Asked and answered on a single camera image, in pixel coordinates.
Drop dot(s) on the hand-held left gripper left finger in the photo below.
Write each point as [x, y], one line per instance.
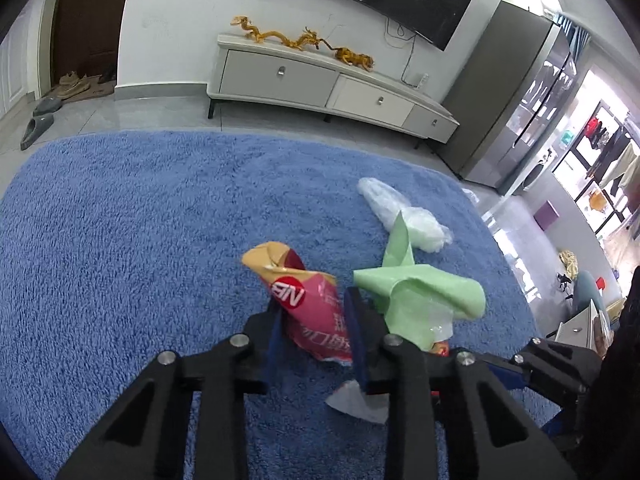
[272, 345]

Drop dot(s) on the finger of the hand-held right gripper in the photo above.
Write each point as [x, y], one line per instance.
[545, 365]
[567, 427]

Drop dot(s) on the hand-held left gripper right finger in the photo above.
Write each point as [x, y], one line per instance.
[357, 340]

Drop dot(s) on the pink snack bag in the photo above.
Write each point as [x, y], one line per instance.
[315, 305]

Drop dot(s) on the green wrapper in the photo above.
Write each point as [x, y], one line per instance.
[425, 290]

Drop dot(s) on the person's right forearm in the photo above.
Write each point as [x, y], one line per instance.
[622, 360]

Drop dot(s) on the small white cabinet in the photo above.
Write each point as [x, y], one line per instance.
[575, 330]

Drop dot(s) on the white paper scrap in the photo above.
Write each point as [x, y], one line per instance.
[350, 402]

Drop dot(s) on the orange red wrapper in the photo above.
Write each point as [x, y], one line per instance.
[440, 348]

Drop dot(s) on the blue chair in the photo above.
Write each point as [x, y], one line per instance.
[585, 290]

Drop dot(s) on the black floor toy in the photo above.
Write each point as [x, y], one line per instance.
[565, 281]

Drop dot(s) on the yellow cloth heap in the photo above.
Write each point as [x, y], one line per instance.
[567, 261]

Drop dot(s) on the clear plastic bag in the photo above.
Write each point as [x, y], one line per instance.
[390, 205]

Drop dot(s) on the purple stool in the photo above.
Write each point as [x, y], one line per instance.
[546, 215]

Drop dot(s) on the blue fluffy blanket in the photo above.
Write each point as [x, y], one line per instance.
[150, 240]

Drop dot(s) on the orange hanging cloth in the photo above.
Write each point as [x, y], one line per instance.
[598, 201]

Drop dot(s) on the white washing machine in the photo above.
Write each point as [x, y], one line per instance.
[534, 176]

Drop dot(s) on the row of hanging clothes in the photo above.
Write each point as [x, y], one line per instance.
[620, 160]

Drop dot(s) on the teal hanging bag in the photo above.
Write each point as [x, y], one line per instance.
[567, 138]

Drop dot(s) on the small grey cabinet drawer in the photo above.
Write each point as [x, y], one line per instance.
[430, 122]

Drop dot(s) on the white cabinet drawer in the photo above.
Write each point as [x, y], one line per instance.
[375, 102]

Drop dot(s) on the large grey cabinet drawer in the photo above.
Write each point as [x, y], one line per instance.
[280, 80]

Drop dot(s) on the white power strip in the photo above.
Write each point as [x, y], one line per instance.
[421, 81]

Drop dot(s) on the grey double door fridge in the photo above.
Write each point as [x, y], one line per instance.
[500, 95]

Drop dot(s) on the golden tiger figurine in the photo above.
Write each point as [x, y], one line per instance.
[354, 57]

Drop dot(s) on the grey white television cabinet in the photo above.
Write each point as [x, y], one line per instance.
[310, 55]

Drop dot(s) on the curled golden dragon figurine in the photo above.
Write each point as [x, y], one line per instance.
[307, 40]

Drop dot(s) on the long golden dragon figurine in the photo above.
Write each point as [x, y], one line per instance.
[262, 35]

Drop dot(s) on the dark shoes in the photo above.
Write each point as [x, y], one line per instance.
[107, 76]

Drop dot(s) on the grey slipper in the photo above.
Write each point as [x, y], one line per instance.
[36, 131]
[47, 106]

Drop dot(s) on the beige shoe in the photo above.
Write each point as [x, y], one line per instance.
[72, 92]
[70, 80]

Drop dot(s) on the blue curtain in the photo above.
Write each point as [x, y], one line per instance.
[575, 35]

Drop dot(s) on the dark brown door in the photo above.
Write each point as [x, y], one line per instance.
[90, 15]

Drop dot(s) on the white panelled door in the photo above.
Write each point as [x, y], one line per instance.
[20, 60]

